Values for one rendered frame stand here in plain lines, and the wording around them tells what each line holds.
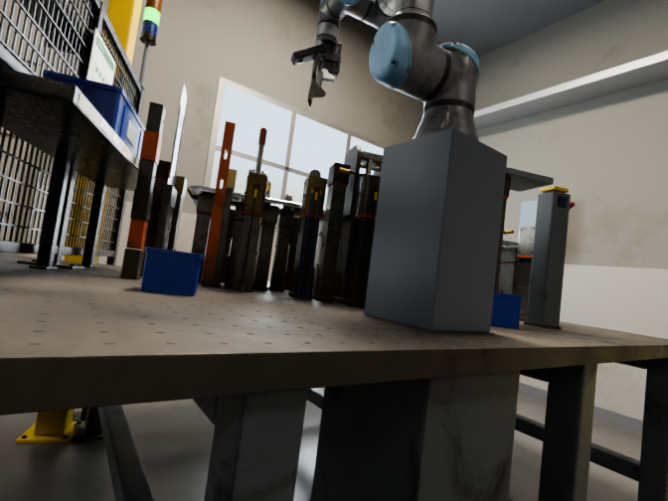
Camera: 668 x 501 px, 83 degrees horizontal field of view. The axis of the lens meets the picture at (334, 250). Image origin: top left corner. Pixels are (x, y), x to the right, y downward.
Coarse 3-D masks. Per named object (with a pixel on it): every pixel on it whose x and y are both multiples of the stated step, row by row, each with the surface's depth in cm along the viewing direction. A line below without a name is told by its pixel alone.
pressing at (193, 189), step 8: (192, 192) 126; (200, 192) 126; (208, 192) 124; (232, 200) 134; (240, 200) 131; (264, 200) 121; (272, 200) 122; (280, 200) 123; (280, 208) 137; (296, 208) 133; (296, 216) 147; (504, 248) 169
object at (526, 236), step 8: (520, 232) 147; (528, 232) 143; (520, 240) 146; (528, 240) 142; (520, 248) 145; (528, 248) 142; (520, 256) 145; (528, 256) 141; (520, 264) 145; (528, 264) 141; (520, 272) 144; (528, 272) 141; (520, 280) 144; (528, 280) 140; (520, 288) 143; (528, 288) 139; (528, 296) 139; (520, 320) 140
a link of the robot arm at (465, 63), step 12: (444, 48) 85; (456, 48) 83; (468, 48) 84; (456, 60) 82; (468, 60) 84; (444, 72) 81; (456, 72) 82; (468, 72) 83; (444, 84) 82; (456, 84) 83; (468, 84) 83; (432, 96) 84; (444, 96) 83; (456, 96) 83; (468, 96) 83
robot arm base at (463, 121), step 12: (432, 108) 85; (444, 108) 83; (456, 108) 82; (468, 108) 84; (432, 120) 83; (444, 120) 82; (456, 120) 81; (468, 120) 83; (420, 132) 84; (432, 132) 82; (468, 132) 81
